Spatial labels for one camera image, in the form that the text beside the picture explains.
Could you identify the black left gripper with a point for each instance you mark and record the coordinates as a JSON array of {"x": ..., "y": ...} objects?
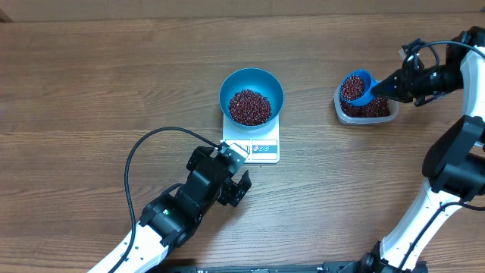
[{"x": 236, "y": 192}]

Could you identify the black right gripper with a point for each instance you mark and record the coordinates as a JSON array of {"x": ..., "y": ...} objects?
[{"x": 407, "y": 88}]

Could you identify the blue scoop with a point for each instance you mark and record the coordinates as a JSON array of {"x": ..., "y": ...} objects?
[{"x": 366, "y": 96}]

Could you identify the blue bowl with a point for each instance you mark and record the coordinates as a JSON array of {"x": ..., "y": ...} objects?
[{"x": 258, "y": 80}]

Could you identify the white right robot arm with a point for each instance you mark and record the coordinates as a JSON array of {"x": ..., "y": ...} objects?
[{"x": 453, "y": 175}]

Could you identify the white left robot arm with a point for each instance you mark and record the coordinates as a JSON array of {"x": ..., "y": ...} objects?
[{"x": 168, "y": 221}]

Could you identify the red beans in scoop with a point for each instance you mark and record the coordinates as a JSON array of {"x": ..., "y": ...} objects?
[{"x": 352, "y": 88}]

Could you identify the white kitchen scale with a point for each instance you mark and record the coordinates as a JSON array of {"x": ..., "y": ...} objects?
[{"x": 261, "y": 142}]

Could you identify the red beans in bowl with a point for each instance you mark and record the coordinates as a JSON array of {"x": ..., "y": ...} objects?
[{"x": 250, "y": 108}]

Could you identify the clear plastic bean container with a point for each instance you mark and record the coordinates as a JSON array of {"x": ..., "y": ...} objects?
[{"x": 346, "y": 120}]

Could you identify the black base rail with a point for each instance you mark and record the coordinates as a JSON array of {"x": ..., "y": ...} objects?
[{"x": 326, "y": 267}]

